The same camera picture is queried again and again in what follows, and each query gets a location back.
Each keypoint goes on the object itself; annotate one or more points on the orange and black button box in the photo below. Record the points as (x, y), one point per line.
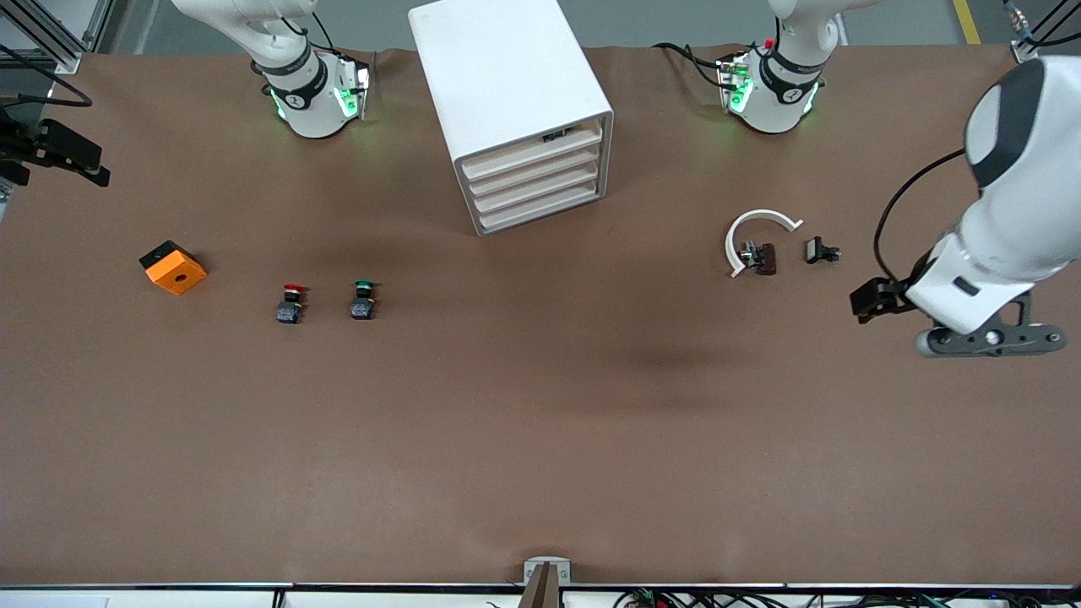
(173, 272)

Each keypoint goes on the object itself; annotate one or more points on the small black electrical component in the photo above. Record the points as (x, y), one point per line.
(817, 251)

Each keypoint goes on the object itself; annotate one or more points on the white plastic drawer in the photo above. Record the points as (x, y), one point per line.
(536, 152)
(538, 189)
(540, 208)
(536, 170)

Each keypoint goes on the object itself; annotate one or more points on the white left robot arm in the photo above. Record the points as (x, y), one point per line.
(1030, 194)

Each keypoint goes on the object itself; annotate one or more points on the brown table cover mat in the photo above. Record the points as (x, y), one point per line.
(540, 422)

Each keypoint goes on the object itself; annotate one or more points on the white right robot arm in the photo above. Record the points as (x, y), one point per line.
(308, 93)

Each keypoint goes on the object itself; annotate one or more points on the green push button switch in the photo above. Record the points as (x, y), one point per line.
(363, 308)

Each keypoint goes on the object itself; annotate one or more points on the brown electrical component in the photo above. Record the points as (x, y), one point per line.
(764, 257)

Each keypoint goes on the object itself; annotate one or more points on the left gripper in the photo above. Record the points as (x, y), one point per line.
(895, 295)

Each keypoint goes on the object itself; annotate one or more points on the grey metal bracket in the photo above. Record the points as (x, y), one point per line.
(530, 572)

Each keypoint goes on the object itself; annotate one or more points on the white curved plastic part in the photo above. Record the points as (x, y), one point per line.
(764, 215)

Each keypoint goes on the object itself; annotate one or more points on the red push button switch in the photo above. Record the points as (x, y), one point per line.
(290, 312)

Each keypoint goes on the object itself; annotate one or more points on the white drawer cabinet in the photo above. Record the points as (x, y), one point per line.
(498, 67)

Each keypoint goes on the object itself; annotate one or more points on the aluminium frame profiles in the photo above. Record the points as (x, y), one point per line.
(51, 42)

